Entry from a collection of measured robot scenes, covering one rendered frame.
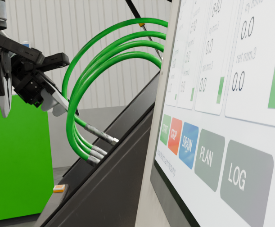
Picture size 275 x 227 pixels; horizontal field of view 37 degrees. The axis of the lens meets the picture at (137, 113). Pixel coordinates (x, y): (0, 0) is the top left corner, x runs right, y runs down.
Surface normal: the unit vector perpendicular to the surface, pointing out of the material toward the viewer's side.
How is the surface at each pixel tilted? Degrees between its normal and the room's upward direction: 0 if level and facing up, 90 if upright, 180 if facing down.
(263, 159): 76
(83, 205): 90
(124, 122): 90
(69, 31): 90
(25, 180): 90
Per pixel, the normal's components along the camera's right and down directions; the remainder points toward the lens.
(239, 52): -0.98, -0.16
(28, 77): -0.16, -0.16
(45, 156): 0.36, 0.02
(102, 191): 0.06, 0.05
